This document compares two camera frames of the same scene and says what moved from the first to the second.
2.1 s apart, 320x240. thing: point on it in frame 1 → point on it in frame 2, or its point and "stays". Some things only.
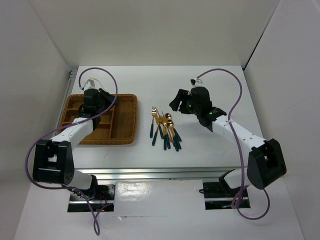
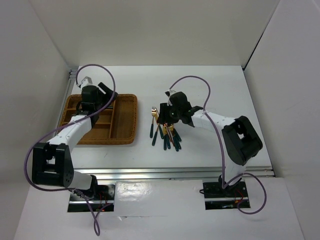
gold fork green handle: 153,113 stays
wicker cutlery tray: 118,125 stays
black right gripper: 181,96 → 164,110
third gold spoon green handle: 177,134 stays
